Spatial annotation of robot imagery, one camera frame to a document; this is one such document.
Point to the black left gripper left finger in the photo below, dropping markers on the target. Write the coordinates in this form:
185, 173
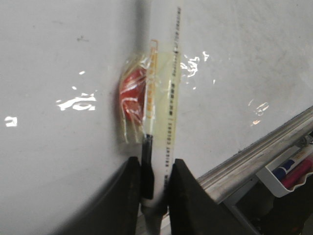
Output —
114, 209

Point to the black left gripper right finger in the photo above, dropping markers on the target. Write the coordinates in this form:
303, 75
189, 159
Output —
193, 212

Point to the white whiteboard marker pen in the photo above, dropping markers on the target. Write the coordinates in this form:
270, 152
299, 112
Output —
148, 100

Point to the blue marker in tray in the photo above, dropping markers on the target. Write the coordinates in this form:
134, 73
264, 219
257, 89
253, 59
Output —
281, 171

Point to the white marker holder tray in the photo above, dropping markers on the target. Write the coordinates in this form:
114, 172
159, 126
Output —
289, 171

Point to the aluminium whiteboard tray rail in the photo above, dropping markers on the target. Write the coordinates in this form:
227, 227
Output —
222, 181

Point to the red marker in tray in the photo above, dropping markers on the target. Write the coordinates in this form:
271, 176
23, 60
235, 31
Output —
297, 173

